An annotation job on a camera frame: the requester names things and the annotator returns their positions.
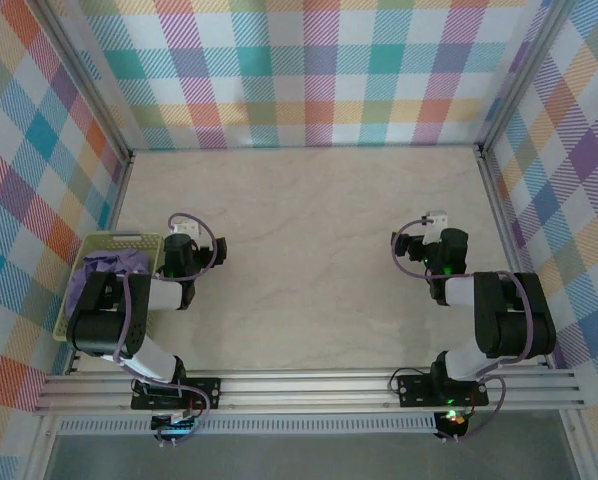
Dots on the purple t-shirt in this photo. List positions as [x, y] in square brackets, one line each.
[109, 261]

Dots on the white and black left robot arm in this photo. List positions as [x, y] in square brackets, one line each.
[104, 325]

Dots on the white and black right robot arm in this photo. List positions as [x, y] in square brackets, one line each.
[509, 320]

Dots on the pale green plastic basket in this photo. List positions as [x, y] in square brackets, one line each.
[66, 325]

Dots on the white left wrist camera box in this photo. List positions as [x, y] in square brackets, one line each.
[186, 227]

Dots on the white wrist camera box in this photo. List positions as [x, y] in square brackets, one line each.
[436, 219]
[186, 227]

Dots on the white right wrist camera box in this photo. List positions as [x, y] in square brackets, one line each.
[436, 219]

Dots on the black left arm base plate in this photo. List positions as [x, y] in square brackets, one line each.
[204, 392]

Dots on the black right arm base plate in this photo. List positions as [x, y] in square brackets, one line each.
[414, 391]

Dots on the aluminium mounting rail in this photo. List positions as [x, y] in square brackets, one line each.
[304, 392]

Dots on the aluminium frame post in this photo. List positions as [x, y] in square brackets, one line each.
[521, 75]
[86, 80]

